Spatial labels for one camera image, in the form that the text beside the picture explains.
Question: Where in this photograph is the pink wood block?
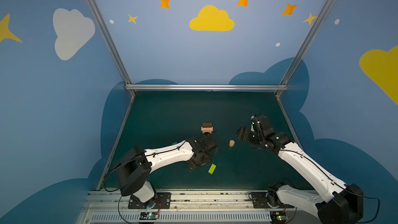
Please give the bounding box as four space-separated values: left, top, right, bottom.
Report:
201 127 214 133

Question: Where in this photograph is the dark brown wood block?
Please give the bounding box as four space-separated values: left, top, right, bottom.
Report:
202 122 212 128

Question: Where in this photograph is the lime green wood block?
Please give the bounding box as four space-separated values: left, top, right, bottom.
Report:
208 164 217 174

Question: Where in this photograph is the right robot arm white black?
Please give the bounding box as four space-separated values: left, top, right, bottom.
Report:
237 115 364 224

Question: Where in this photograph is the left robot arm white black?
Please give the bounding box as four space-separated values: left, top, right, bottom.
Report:
114 134 218 208

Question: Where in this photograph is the left green circuit board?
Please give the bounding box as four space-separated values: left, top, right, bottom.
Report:
139 212 159 222

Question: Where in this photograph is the green circuit board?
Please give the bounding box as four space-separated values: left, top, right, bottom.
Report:
270 212 288 224
139 212 159 222

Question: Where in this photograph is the right green circuit board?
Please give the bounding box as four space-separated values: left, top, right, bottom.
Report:
270 212 288 224

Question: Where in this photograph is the right side floor rail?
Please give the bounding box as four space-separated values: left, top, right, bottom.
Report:
276 97 303 149

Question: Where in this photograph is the floor rail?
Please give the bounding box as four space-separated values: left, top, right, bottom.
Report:
276 97 303 149
95 96 135 191

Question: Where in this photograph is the back horizontal aluminium rail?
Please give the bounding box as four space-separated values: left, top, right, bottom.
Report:
125 84 288 91

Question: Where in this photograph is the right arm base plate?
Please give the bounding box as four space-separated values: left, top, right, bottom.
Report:
248 191 294 209

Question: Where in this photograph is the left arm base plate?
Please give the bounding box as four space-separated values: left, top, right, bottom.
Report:
128 192 171 209

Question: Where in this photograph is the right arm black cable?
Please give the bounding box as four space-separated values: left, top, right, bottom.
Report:
279 149 380 224

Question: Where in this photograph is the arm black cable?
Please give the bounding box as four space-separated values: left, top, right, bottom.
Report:
103 136 218 224
279 149 380 224

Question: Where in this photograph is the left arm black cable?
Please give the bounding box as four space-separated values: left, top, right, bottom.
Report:
103 136 218 224

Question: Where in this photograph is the left side floor rail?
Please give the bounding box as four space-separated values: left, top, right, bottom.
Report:
95 96 135 191

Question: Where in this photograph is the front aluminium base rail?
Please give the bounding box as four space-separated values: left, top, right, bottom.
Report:
77 189 320 224

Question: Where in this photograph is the right corner aluminium post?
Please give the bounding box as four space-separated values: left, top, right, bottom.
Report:
279 0 337 91

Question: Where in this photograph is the corner aluminium post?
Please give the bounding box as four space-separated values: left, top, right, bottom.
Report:
85 0 132 86
279 0 337 91

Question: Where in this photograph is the left corner aluminium post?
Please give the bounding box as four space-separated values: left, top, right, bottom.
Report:
85 0 132 86

